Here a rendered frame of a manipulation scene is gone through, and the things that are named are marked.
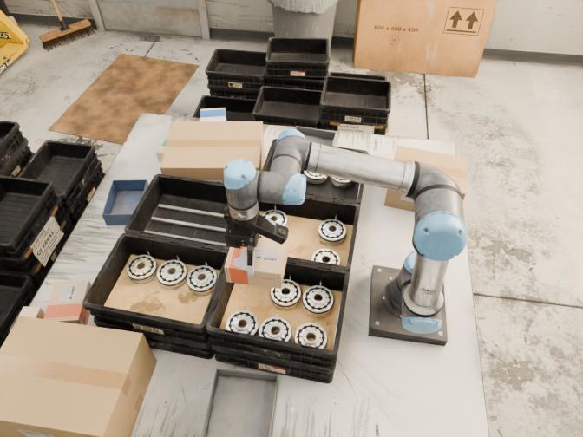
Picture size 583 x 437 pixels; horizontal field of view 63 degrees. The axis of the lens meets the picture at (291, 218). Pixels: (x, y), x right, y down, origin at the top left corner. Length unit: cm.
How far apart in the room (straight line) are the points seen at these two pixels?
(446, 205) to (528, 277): 183
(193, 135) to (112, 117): 184
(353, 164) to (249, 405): 83
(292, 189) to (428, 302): 56
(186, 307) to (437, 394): 86
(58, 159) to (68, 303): 136
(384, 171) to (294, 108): 193
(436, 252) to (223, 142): 115
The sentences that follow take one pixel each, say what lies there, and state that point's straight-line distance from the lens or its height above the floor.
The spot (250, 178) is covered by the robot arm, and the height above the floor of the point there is 144.
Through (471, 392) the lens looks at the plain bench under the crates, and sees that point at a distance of 171.
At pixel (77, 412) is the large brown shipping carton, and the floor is 90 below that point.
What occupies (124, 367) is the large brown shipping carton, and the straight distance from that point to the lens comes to 150.
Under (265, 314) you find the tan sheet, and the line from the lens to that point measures 158.
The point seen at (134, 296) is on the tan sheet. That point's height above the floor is 83.
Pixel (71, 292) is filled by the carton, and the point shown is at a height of 78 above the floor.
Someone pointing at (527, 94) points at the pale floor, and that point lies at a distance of 430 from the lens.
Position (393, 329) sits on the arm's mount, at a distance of 168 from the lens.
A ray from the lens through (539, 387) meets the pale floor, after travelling 264.
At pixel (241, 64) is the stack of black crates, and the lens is 354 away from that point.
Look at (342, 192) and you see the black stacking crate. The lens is 192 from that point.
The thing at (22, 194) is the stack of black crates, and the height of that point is 49.
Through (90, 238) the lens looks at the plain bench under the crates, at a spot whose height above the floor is 70.
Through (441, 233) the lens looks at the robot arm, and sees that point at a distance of 114.
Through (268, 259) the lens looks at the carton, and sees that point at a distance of 134.
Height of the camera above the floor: 221
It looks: 49 degrees down
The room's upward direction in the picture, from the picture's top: straight up
